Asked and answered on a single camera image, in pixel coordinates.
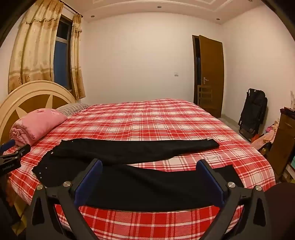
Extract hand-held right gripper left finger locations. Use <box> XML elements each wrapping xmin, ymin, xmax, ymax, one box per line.
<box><xmin>28</xmin><ymin>158</ymin><xmax>103</xmax><ymax>240</ymax></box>

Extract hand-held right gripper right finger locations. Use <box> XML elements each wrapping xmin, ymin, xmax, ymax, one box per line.
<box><xmin>196</xmin><ymin>159</ymin><xmax>269</xmax><ymax>240</ymax></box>

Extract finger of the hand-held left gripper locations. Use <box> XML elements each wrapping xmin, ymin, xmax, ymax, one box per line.
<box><xmin>0</xmin><ymin>140</ymin><xmax>15</xmax><ymax>154</ymax></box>
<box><xmin>0</xmin><ymin>144</ymin><xmax>31</xmax><ymax>163</ymax></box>

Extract black pants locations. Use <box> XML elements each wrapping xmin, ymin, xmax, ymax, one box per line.
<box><xmin>32</xmin><ymin>138</ymin><xmax>245</xmax><ymax>211</ymax></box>

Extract folded pink blanket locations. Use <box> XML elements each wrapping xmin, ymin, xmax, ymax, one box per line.
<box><xmin>10</xmin><ymin>108</ymin><xmax>68</xmax><ymax>147</ymax></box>

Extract cream round wooden headboard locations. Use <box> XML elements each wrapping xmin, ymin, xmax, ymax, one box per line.
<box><xmin>0</xmin><ymin>80</ymin><xmax>76</xmax><ymax>145</ymax></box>

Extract pile of colourful clothes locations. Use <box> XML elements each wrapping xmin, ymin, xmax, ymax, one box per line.
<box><xmin>251</xmin><ymin>120</ymin><xmax>280</xmax><ymax>150</ymax></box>

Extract striped pillow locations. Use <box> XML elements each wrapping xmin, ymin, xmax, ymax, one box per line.
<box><xmin>56</xmin><ymin>103</ymin><xmax>89</xmax><ymax>118</ymax></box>

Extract person's dark-clothed leg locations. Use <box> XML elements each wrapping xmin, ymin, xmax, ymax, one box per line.
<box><xmin>263</xmin><ymin>182</ymin><xmax>295</xmax><ymax>240</ymax></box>

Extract brown wooden cabinet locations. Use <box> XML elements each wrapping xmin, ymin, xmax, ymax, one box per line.
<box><xmin>267</xmin><ymin>107</ymin><xmax>295</xmax><ymax>176</ymax></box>

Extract black folded stroller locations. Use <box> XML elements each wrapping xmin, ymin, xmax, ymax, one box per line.
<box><xmin>238</xmin><ymin>88</ymin><xmax>268</xmax><ymax>136</ymax></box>

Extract small wooden chair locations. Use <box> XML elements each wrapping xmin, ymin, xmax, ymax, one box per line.
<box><xmin>197</xmin><ymin>85</ymin><xmax>212</xmax><ymax>108</ymax></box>

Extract red plaid bed sheet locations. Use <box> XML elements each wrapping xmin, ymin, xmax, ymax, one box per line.
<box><xmin>3</xmin><ymin>99</ymin><xmax>276</xmax><ymax>240</ymax></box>

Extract wide beige floral curtain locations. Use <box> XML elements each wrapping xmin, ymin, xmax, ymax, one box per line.
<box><xmin>8</xmin><ymin>0</ymin><xmax>64</xmax><ymax>94</ymax></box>

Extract dark window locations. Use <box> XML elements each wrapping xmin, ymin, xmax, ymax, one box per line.
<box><xmin>53</xmin><ymin>14</ymin><xmax>74</xmax><ymax>90</ymax></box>

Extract brown wooden door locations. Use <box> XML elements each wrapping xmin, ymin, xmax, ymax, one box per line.
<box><xmin>199</xmin><ymin>35</ymin><xmax>224</xmax><ymax>118</ymax></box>

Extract dark curtain rod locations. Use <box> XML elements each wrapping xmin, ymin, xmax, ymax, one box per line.
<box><xmin>63</xmin><ymin>3</ymin><xmax>82</xmax><ymax>16</ymax></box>

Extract brown door frame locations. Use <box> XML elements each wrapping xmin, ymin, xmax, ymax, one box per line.
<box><xmin>192</xmin><ymin>35</ymin><xmax>201</xmax><ymax>105</ymax></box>

